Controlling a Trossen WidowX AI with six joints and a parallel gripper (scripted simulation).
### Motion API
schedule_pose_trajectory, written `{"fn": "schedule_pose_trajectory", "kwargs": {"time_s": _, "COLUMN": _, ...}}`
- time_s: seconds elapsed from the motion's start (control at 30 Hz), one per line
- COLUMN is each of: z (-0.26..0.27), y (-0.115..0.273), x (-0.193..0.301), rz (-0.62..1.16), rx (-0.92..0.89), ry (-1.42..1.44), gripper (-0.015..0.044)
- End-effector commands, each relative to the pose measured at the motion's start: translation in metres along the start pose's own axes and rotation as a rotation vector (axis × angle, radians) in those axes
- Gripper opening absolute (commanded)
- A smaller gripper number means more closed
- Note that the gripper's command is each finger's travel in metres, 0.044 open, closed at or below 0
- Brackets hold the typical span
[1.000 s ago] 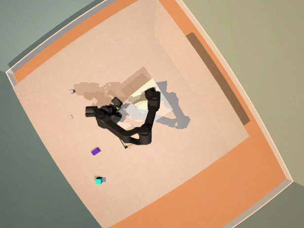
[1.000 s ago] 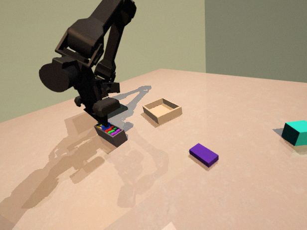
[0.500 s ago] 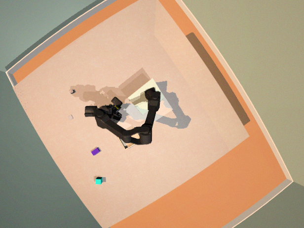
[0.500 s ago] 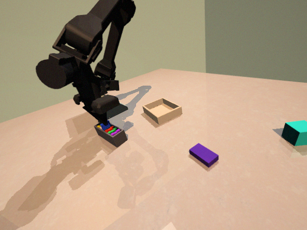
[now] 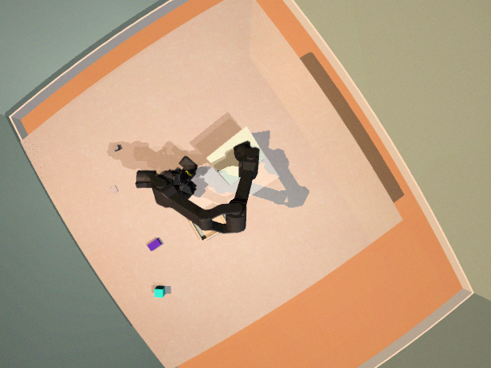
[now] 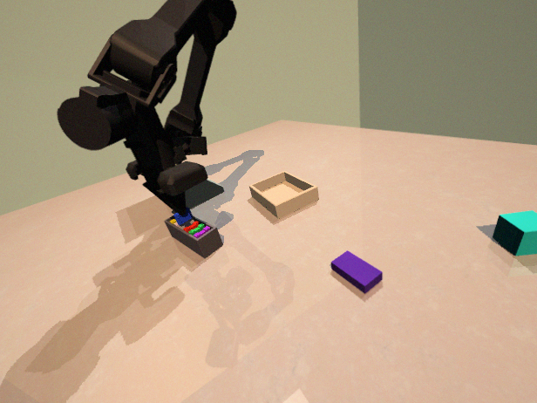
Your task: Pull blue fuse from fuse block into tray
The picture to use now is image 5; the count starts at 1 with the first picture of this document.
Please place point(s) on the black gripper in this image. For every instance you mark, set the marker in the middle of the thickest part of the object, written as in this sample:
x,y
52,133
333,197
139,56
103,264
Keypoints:
x,y
188,165

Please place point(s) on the purple rectangular block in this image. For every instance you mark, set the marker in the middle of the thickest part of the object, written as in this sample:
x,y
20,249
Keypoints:
x,y
154,244

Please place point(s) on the teal cube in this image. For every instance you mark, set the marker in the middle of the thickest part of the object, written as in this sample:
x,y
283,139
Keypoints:
x,y
160,291

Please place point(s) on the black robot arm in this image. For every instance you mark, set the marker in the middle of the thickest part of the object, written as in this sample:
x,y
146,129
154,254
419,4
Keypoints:
x,y
166,195

